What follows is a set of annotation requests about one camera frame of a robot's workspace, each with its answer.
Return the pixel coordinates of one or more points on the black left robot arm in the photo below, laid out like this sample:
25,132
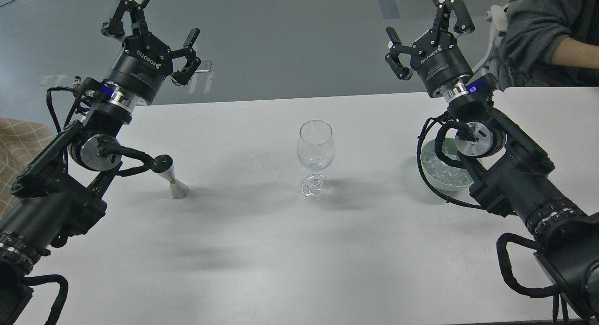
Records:
60,192

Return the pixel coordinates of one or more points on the beige checked cloth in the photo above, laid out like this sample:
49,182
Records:
20,143

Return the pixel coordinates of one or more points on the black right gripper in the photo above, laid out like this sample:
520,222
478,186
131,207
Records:
440,62

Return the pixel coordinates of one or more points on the green bowl of ice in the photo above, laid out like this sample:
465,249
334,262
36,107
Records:
442,176

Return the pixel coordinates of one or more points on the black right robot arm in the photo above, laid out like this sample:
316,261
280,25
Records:
509,170

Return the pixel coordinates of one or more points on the clear wine glass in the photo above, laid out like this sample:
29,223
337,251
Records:
315,151

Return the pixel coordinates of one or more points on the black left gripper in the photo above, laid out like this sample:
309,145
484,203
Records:
138,67

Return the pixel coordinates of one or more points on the steel double jigger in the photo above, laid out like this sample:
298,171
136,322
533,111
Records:
164,167

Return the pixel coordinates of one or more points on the person in grey sweater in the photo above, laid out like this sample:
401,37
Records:
550,43

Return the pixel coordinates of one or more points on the white office chair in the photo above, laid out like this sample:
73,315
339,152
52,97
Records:
496,16

